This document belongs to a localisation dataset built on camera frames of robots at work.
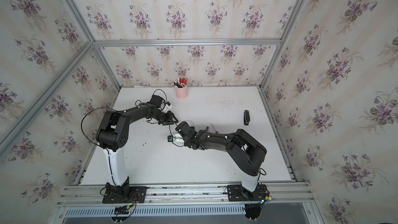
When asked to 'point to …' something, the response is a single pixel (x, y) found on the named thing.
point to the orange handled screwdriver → (216, 131)
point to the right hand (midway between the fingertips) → (188, 130)
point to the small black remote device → (246, 117)
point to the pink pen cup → (181, 93)
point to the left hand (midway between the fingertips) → (176, 122)
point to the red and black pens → (181, 82)
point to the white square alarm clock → (178, 139)
